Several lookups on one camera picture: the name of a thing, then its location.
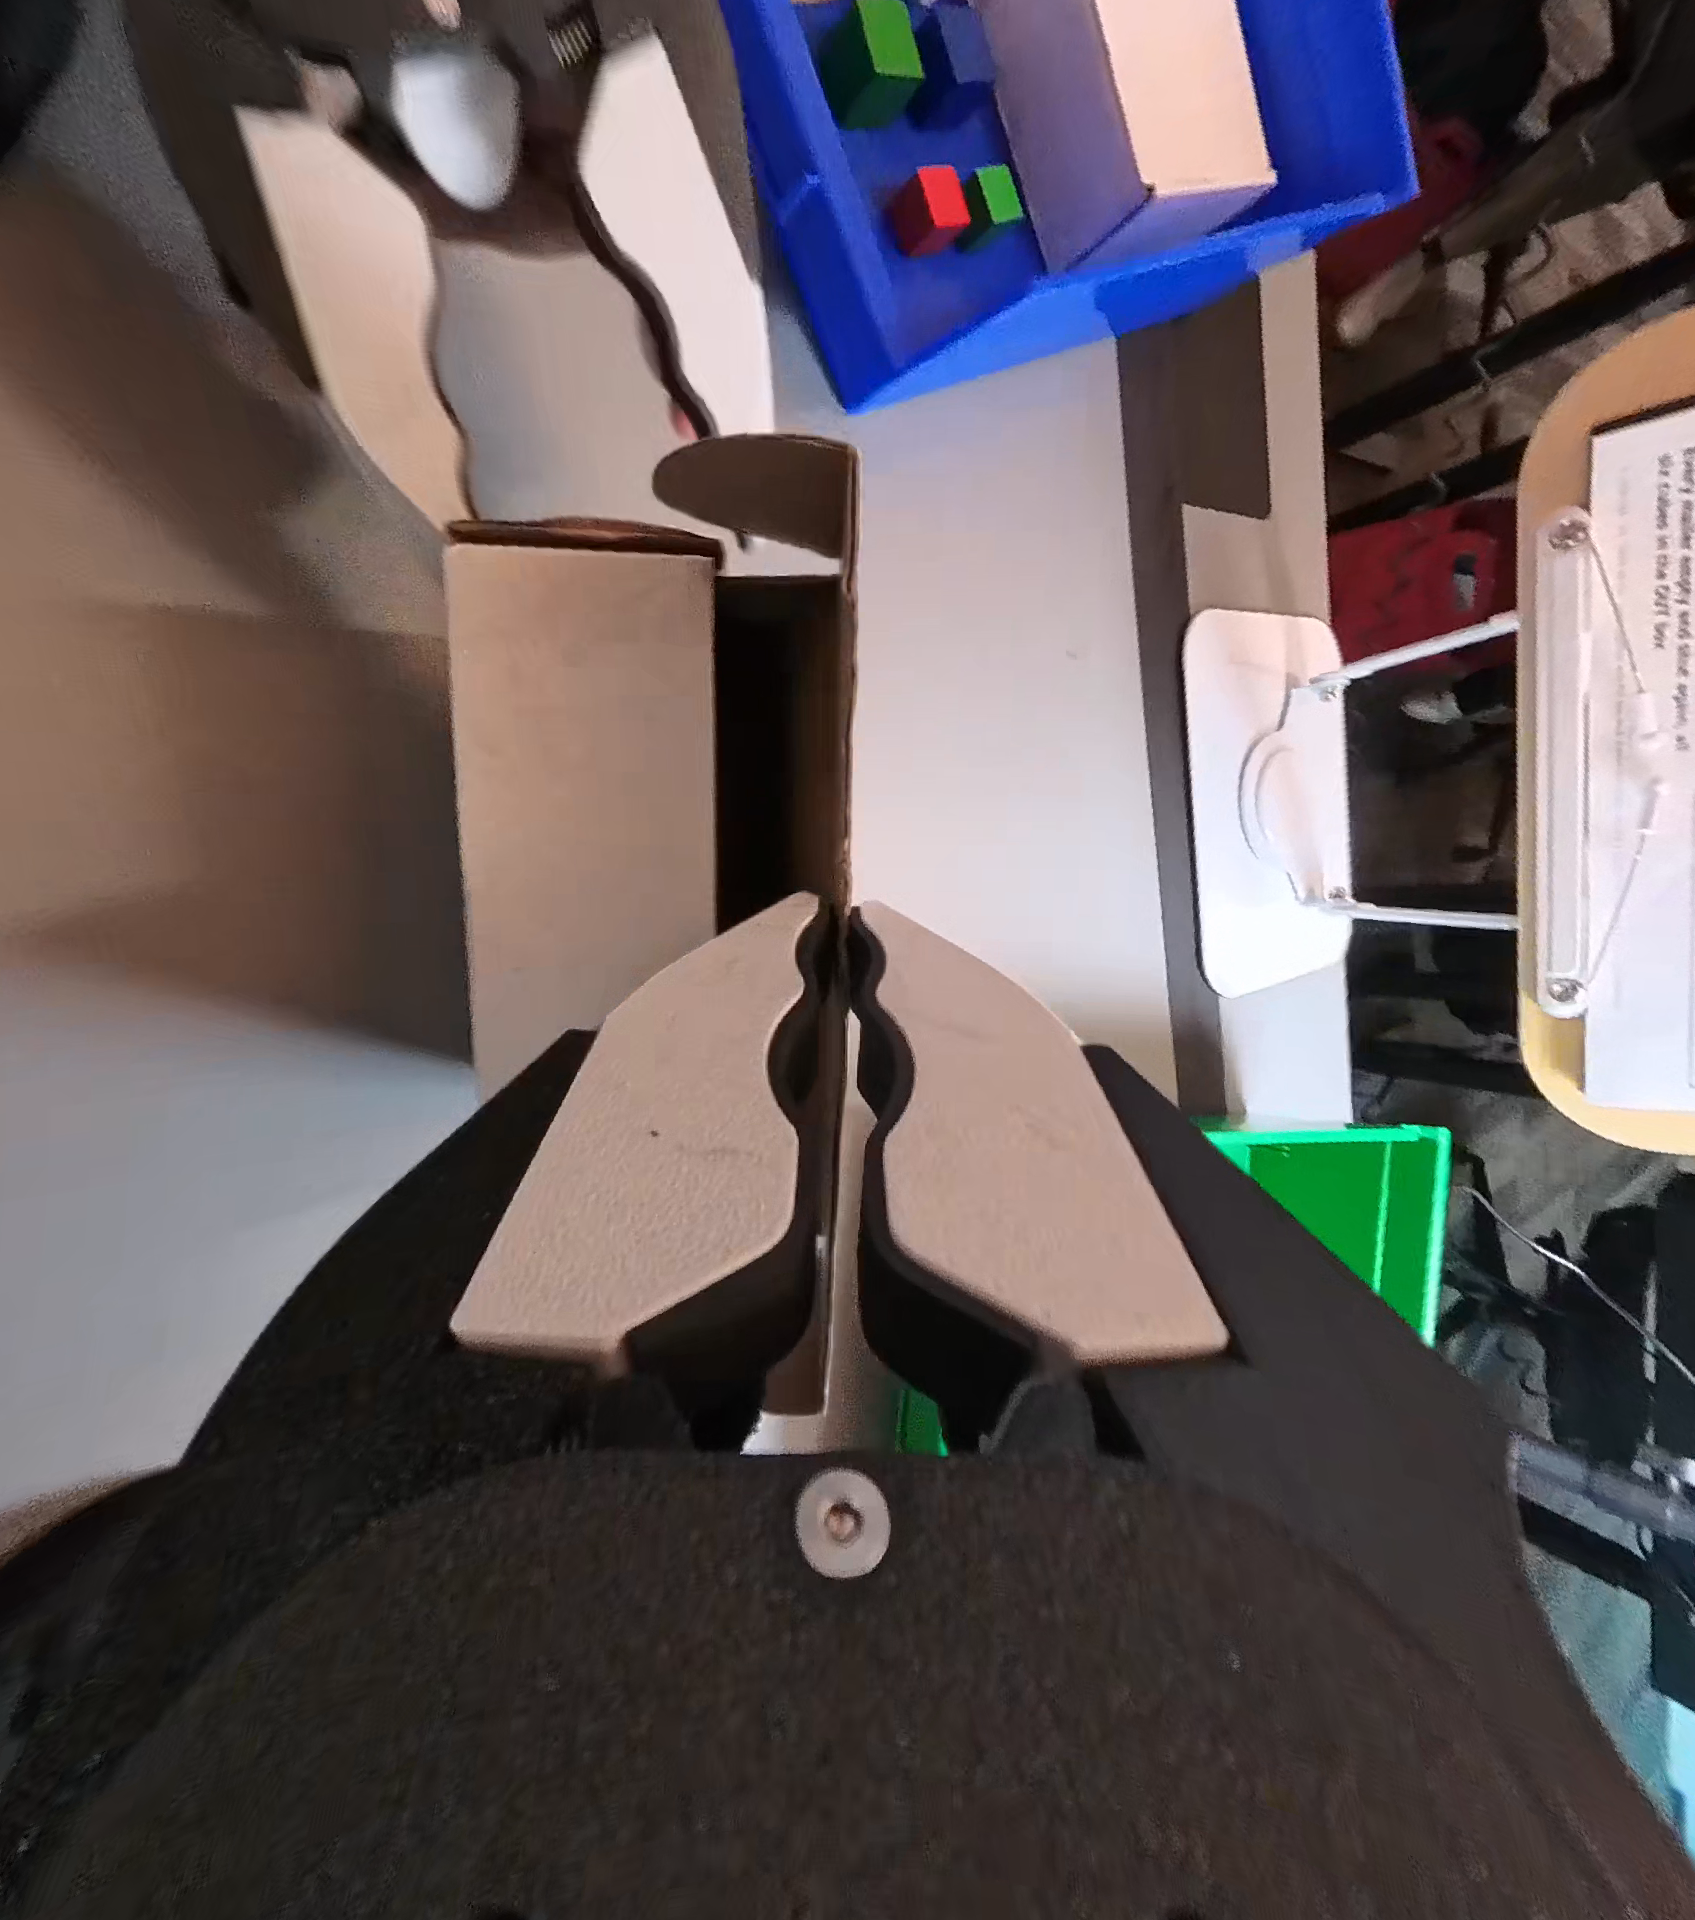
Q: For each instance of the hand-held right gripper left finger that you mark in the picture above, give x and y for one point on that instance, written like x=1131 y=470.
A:
x=638 y=1170

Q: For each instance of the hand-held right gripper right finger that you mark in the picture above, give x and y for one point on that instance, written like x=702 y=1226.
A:
x=1041 y=1184

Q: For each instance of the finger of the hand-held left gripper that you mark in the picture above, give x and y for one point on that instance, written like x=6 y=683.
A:
x=336 y=271
x=682 y=195

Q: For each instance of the blue plastic bin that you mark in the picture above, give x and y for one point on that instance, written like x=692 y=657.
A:
x=1027 y=322

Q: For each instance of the white cardboard box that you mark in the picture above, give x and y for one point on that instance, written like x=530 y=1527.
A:
x=1177 y=104
x=578 y=781

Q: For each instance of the green cube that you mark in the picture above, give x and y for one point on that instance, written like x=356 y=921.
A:
x=999 y=195
x=870 y=53

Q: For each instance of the red cube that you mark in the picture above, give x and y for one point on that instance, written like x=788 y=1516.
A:
x=925 y=202

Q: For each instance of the green plastic bin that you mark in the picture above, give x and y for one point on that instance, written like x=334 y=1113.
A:
x=1327 y=1200

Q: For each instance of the blue cube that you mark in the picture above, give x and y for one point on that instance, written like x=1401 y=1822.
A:
x=959 y=45

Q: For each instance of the white metal stand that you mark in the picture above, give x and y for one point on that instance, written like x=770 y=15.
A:
x=1237 y=781

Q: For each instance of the clear clip bar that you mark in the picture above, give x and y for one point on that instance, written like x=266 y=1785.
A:
x=1559 y=750

